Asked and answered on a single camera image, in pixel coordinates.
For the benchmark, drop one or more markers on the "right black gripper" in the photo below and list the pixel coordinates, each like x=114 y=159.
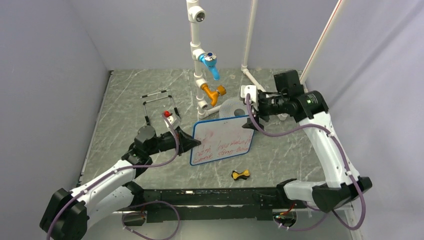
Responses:
x=250 y=124

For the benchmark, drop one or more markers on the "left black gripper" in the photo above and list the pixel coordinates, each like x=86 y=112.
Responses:
x=190 y=142

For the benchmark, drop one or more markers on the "blue framed whiteboard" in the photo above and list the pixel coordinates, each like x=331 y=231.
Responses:
x=220 y=138

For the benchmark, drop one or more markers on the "yellow black eraser pad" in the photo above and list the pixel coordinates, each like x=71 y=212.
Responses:
x=244 y=175

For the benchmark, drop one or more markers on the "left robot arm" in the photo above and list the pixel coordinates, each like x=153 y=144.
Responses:
x=69 y=214

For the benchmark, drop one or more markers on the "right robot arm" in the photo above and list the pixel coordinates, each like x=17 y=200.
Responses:
x=343 y=183

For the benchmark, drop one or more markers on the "orange plastic tap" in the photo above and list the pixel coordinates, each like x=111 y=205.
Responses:
x=213 y=95

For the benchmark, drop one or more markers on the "blue plastic tap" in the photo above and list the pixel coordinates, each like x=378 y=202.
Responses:
x=209 y=59

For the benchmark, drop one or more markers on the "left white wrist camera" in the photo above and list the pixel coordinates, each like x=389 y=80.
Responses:
x=172 y=120

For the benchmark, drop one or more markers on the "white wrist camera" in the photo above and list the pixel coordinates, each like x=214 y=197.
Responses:
x=249 y=95
x=172 y=120

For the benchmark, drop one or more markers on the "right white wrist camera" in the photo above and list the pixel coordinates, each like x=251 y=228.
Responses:
x=249 y=95

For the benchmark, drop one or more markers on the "black wire whiteboard stand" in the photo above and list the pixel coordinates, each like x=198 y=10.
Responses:
x=159 y=102

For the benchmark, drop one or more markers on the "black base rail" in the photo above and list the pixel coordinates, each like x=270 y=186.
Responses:
x=259 y=203

